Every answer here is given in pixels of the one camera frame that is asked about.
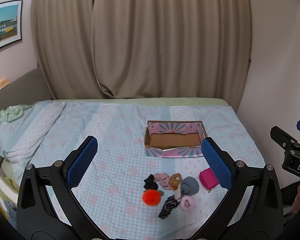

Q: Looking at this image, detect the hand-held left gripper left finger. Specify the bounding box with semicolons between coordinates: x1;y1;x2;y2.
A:
16;135;108;240

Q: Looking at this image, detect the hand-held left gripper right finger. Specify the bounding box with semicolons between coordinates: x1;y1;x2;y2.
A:
190;137;285;240

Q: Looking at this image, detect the magenta zip pouch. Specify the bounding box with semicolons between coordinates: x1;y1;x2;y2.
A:
199;167;219;193

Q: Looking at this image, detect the pink striped cardboard box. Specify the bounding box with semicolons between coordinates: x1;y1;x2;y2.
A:
144;120;207;158

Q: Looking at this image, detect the dusty pink printed cloth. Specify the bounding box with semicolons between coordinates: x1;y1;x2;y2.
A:
154;172;175;192

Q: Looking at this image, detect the person's right hand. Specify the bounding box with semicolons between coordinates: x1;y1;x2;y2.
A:
291;181;300;214

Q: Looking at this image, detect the grey rolled cloth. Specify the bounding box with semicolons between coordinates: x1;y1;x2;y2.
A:
180;176;200;196

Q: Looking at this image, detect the brown bear plush toy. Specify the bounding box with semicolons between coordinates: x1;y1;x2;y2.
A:
169;173;183;190

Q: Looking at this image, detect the blue checked blanket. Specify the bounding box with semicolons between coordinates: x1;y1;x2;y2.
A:
0;100;267;239

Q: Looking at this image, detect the pink fluffy scrunchie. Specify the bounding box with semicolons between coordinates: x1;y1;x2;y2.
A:
179;195;197;211

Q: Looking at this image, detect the dark patterned sock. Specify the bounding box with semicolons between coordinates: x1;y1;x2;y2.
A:
158;195;180;220

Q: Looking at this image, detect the orange fluffy pompom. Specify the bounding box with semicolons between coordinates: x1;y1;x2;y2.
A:
142;189;164;207

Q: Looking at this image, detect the beige upholstered headboard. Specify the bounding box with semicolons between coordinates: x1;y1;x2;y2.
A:
0;66;53;131

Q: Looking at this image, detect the narrow beige curtain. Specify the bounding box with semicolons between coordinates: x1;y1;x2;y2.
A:
31;0;100;100

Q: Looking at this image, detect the wide beige curtain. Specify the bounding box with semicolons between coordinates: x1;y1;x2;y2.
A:
92;0;252;99

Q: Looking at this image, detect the framed wall poster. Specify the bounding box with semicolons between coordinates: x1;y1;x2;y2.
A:
0;0;23;54

